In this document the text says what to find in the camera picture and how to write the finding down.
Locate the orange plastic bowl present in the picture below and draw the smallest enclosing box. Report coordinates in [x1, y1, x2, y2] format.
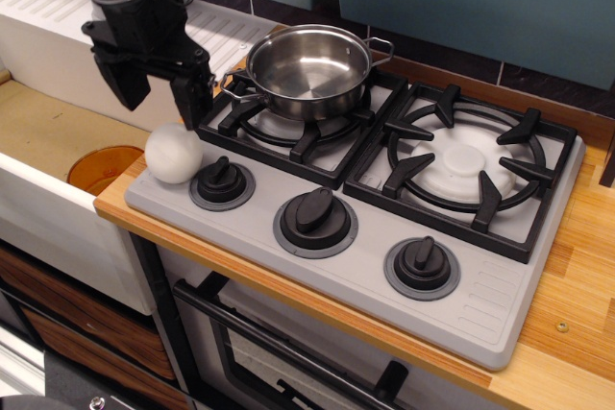
[66, 145, 144, 196]

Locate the black right stove knob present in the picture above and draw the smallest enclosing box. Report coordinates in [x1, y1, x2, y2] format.
[383, 236, 461, 301]

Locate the black left stove knob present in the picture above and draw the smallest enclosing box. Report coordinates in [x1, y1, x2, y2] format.
[189, 156, 256, 212]

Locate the wooden drawer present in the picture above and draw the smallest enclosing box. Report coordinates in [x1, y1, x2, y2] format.
[1, 245, 173, 378]
[22, 307, 189, 410]

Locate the black stove knob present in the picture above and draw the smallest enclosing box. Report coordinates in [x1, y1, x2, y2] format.
[273, 187, 358, 259]
[189, 156, 256, 212]
[383, 236, 461, 301]

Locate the black middle stove knob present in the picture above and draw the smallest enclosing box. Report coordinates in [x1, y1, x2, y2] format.
[273, 187, 358, 259]

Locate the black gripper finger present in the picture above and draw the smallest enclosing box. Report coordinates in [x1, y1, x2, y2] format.
[94, 54, 151, 111]
[170, 74, 213, 131]

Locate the white toy sink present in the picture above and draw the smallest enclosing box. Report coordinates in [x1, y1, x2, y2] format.
[0, 0, 280, 318]

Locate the black right burner grate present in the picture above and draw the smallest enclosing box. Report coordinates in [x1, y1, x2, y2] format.
[344, 83, 585, 263]

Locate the black burner grate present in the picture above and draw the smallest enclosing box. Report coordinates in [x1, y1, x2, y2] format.
[344, 83, 585, 263]
[196, 69, 408, 189]

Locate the lower wooden drawer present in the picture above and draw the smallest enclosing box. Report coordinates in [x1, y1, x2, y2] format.
[22, 307, 189, 410]

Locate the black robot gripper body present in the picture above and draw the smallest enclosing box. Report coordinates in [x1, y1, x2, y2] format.
[82, 0, 213, 83]

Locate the black left burner grate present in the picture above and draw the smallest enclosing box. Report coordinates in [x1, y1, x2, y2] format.
[196, 69, 408, 189]

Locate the white mushroom ball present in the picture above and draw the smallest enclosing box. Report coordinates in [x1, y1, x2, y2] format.
[144, 122, 203, 184]

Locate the oven door with handle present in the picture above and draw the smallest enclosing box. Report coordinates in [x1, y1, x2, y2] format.
[173, 273, 493, 409]

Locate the grey toy stove top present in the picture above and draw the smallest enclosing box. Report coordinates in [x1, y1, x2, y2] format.
[123, 39, 587, 373]

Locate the upper wooden drawer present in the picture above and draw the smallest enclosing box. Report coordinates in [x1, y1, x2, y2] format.
[1, 245, 173, 378]

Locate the stainless steel pot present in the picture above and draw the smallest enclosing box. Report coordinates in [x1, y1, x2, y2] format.
[220, 24, 395, 122]

